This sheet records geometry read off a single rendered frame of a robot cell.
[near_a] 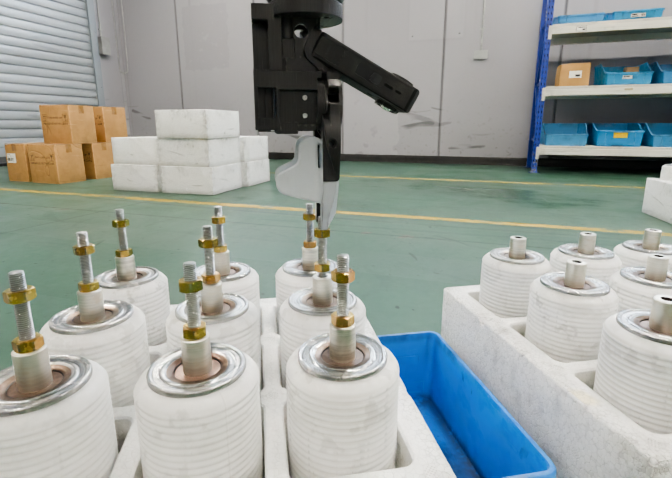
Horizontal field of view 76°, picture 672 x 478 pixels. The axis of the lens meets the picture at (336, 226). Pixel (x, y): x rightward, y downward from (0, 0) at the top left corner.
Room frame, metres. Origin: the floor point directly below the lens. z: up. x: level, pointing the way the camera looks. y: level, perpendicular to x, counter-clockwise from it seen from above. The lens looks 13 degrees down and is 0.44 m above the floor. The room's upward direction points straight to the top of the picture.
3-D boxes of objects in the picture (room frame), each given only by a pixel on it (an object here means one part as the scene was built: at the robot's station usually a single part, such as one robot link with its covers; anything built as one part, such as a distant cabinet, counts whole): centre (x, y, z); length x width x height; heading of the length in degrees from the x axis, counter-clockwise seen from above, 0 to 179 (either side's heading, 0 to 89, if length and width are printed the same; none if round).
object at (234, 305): (0.43, 0.13, 0.25); 0.08 x 0.08 x 0.01
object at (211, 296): (0.43, 0.13, 0.26); 0.02 x 0.02 x 0.03
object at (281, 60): (0.44, 0.04, 0.49); 0.09 x 0.08 x 0.12; 99
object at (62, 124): (3.62, 2.18, 0.45); 0.30 x 0.24 x 0.30; 73
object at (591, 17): (4.32, -2.23, 1.38); 0.50 x 0.38 x 0.11; 162
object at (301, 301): (0.45, 0.01, 0.25); 0.08 x 0.08 x 0.01
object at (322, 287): (0.45, 0.01, 0.26); 0.02 x 0.02 x 0.03
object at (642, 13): (4.17, -2.63, 1.38); 0.50 x 0.38 x 0.11; 160
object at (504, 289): (0.61, -0.27, 0.16); 0.10 x 0.10 x 0.18
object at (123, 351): (0.41, 0.25, 0.16); 0.10 x 0.10 x 0.18
